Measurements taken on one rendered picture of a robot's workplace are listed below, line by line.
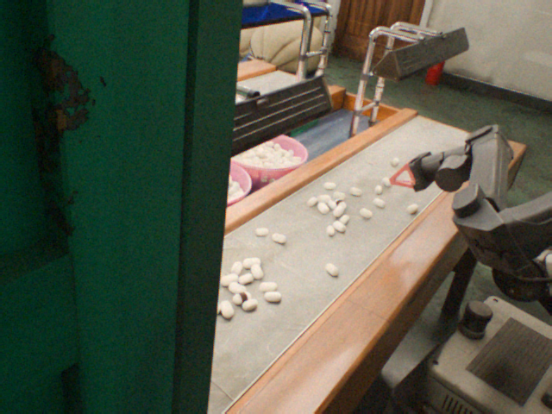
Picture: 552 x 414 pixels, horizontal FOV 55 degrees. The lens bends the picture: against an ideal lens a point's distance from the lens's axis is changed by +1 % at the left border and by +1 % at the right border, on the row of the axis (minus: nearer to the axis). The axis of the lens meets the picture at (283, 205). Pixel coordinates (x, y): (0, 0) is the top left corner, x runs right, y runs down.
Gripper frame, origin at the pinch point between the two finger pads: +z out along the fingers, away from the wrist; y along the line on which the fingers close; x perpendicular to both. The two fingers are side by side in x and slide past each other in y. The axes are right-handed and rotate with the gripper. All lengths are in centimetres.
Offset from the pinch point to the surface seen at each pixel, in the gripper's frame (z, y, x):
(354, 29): 210, -419, -93
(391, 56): -1.9, -20.3, -27.6
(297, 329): 4.6, 45.1, 13.1
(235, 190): 36.6, 13.2, -12.6
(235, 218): 26.3, 27.1, -7.5
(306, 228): 18.2, 15.0, 2.2
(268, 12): 42, -41, -60
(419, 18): 142, -421, -72
